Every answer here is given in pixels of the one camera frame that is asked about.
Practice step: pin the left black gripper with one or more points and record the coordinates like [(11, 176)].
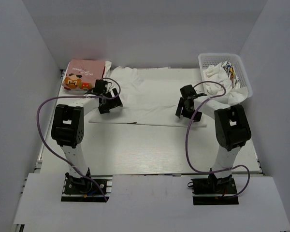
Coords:
[(115, 102)]

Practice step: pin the white plastic basket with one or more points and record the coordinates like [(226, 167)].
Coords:
[(207, 59)]

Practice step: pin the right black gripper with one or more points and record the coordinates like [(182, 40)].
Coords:
[(180, 109)]

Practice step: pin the pink folded t shirt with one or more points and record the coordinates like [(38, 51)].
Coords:
[(82, 74)]

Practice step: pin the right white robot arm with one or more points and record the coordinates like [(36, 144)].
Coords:
[(231, 128)]

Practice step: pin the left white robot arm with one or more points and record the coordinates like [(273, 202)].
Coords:
[(68, 126)]

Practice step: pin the crumpled white shirt in basket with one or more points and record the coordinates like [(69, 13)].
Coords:
[(224, 74)]

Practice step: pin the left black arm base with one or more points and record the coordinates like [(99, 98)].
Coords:
[(88, 193)]

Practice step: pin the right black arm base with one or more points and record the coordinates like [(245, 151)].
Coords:
[(203, 193)]

